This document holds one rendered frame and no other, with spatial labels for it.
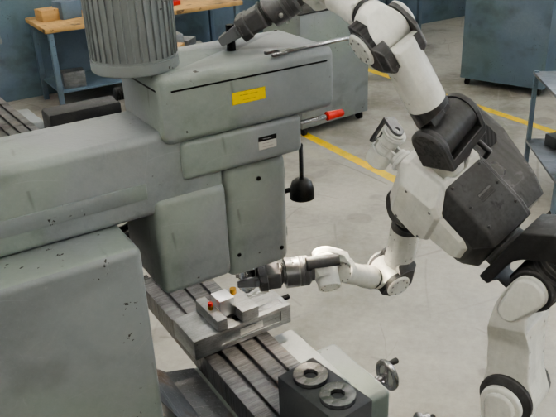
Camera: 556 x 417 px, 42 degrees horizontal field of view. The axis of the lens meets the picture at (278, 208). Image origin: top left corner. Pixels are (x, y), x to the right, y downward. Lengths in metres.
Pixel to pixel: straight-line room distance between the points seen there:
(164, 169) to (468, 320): 2.70
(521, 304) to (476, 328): 2.24
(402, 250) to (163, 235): 0.76
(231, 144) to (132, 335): 0.50
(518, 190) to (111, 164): 0.96
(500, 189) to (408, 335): 2.23
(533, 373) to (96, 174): 1.19
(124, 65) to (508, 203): 0.94
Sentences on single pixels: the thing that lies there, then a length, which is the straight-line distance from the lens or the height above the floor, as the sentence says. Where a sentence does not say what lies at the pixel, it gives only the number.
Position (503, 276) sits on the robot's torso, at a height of 1.35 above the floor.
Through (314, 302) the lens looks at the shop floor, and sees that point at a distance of 4.18.
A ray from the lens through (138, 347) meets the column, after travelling 1.72.
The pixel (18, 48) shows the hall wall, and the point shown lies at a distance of 8.40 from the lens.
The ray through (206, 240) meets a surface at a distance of 1.80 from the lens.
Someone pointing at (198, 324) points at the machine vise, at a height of 1.01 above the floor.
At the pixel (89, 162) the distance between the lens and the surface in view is 1.62.
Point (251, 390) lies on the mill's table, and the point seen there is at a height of 0.93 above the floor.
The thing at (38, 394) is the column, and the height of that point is 1.28.
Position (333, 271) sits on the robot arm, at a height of 1.25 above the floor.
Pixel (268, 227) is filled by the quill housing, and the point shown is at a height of 1.43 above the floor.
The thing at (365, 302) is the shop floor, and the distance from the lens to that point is 4.18.
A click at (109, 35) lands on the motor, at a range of 1.62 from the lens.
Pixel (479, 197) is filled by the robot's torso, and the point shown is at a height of 1.57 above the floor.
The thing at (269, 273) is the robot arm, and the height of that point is 1.26.
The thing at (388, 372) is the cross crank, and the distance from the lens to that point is 2.64.
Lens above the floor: 2.31
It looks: 26 degrees down
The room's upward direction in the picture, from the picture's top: 2 degrees counter-clockwise
